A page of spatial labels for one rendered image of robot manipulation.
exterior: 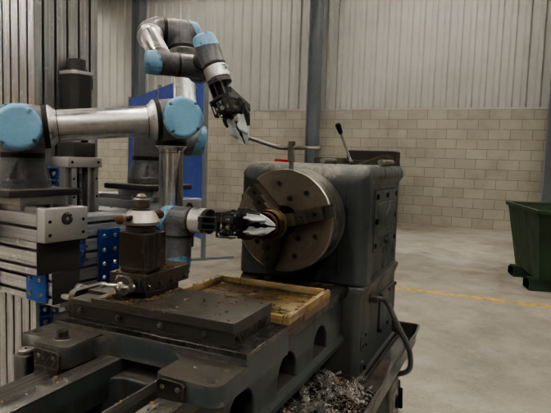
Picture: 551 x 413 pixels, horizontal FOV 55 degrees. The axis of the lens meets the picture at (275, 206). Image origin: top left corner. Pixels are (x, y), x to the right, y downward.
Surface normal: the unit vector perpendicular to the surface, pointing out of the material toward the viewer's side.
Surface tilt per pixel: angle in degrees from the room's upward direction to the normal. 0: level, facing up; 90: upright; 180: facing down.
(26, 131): 91
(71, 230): 90
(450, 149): 90
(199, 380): 0
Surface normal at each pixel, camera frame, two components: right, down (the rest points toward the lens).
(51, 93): 0.85, 0.07
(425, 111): -0.40, 0.07
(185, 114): 0.49, 0.08
